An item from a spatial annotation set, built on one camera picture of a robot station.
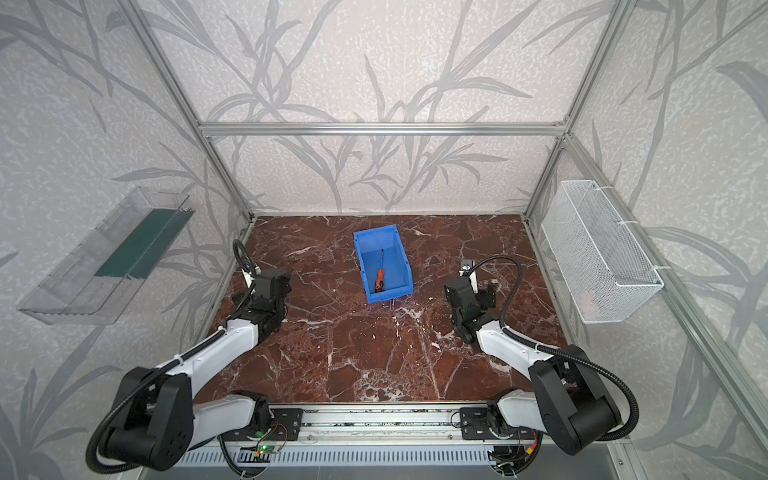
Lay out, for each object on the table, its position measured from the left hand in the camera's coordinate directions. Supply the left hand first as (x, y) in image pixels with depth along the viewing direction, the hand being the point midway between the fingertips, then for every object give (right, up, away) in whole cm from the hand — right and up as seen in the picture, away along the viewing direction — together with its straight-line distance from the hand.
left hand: (265, 272), depth 87 cm
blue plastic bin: (+34, +1, +20) cm, 39 cm away
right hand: (+62, -1, +3) cm, 62 cm away
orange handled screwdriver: (+33, -4, +12) cm, 35 cm away
